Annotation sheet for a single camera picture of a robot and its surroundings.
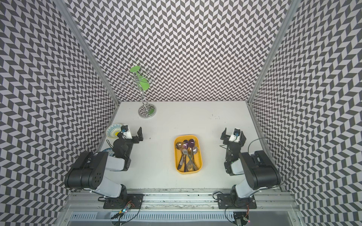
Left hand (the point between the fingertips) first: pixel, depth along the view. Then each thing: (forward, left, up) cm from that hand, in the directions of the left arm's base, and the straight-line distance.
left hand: (134, 128), depth 90 cm
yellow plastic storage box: (-16, -41, -11) cm, 45 cm away
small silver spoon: (-12, -33, -9) cm, 36 cm away
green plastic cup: (+27, -4, +16) cm, 32 cm away
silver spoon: (-12, -39, -8) cm, 42 cm away
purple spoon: (-6, -35, -9) cm, 36 cm away
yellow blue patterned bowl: (+3, +18, -7) cm, 20 cm away
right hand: (-3, -63, 0) cm, 63 cm away
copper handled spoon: (-8, -32, -9) cm, 35 cm away
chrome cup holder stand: (+38, +9, +11) cm, 40 cm away
